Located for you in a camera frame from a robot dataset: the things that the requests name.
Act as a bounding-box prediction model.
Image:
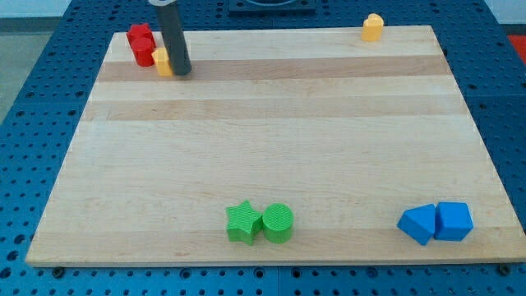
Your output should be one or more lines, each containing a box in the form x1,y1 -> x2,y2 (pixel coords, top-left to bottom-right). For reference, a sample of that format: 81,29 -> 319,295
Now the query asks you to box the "blue cube block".
434,201 -> 473,241

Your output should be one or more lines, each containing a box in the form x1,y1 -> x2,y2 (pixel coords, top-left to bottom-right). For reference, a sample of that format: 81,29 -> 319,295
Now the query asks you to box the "red cylinder block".
131,37 -> 155,67

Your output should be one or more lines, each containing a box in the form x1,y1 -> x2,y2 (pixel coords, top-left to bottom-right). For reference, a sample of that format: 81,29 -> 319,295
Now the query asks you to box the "red star block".
126,23 -> 156,47

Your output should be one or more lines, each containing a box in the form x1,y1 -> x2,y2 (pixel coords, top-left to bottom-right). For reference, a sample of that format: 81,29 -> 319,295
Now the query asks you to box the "blue triangle block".
397,204 -> 436,246

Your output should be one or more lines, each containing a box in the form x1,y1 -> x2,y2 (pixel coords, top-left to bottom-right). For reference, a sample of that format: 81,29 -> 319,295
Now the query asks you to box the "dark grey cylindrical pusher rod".
149,0 -> 191,76

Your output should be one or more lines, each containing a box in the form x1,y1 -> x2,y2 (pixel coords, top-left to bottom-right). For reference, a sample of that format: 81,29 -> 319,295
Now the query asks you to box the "green cylinder block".
262,203 -> 294,244

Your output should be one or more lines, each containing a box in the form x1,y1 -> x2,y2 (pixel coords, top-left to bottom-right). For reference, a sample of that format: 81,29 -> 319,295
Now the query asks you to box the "light wooden board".
25,25 -> 525,267

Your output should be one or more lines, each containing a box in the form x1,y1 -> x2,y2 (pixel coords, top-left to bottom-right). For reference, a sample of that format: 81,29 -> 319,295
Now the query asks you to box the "yellow hexagon block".
151,47 -> 173,76

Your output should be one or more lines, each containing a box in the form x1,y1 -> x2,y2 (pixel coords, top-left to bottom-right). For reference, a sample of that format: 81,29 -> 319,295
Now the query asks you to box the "yellow heart block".
361,13 -> 384,42

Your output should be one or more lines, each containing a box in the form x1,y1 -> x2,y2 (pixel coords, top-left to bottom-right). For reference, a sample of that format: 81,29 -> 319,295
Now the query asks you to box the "green star block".
225,200 -> 263,246

